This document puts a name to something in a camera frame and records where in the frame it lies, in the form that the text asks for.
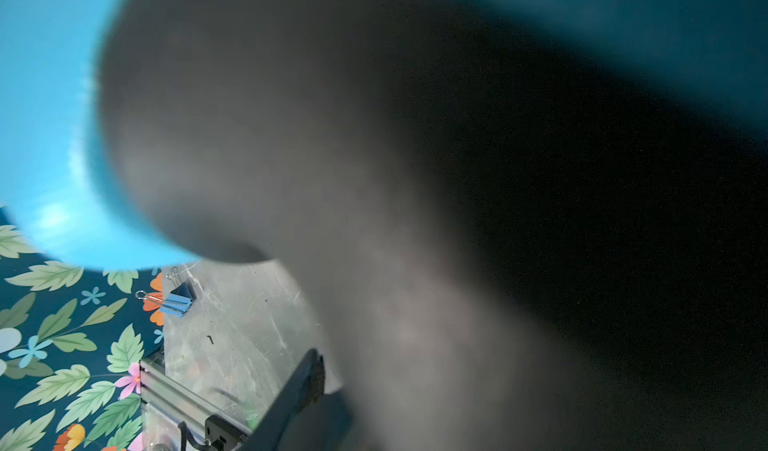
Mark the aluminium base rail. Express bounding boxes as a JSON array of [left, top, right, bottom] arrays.
[[139, 359, 251, 450]]

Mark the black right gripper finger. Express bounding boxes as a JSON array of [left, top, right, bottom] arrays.
[[239, 349, 326, 450]]

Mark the blue hard-shell suitcase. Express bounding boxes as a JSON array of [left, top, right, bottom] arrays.
[[1, 0, 767, 450]]

